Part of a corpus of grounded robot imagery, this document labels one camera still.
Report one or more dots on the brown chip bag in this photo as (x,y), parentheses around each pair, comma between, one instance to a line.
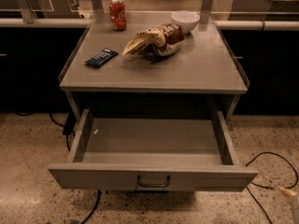
(163,40)

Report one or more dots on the red soda can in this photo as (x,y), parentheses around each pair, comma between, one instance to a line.
(117,15)

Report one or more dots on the dark blue snack bar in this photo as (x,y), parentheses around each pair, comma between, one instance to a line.
(101,58)

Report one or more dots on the black drawer handle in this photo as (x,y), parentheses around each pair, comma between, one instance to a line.
(153,183)

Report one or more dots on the grey top drawer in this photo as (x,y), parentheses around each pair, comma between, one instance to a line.
(197,154)

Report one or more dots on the grey drawer cabinet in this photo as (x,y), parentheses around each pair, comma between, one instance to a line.
(202,65)

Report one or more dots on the white bowl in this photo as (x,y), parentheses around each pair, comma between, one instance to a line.
(186,19)

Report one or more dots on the white horizontal rail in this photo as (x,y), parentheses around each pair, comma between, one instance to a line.
(223,25)

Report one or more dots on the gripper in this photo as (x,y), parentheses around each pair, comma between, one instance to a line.
(295,206)

